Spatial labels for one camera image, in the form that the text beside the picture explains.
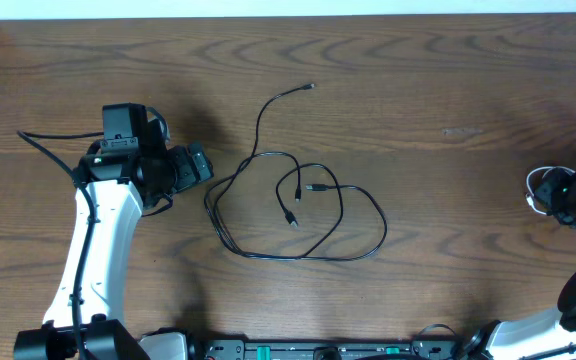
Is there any white USB cable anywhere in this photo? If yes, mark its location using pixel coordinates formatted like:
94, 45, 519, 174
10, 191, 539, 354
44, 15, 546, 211
525, 165, 576, 217

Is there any black micro USB cable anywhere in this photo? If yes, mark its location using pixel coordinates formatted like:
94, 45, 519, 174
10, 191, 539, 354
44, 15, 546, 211
207, 82, 347, 261

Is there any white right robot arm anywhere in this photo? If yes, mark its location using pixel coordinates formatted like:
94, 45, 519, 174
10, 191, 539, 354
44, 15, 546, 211
458, 166, 576, 360

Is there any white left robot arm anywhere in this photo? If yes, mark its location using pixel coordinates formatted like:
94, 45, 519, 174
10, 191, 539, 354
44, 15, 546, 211
13, 103, 214, 359

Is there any black mounting rail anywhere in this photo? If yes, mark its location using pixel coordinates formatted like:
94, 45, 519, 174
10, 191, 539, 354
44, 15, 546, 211
137, 324, 576, 360

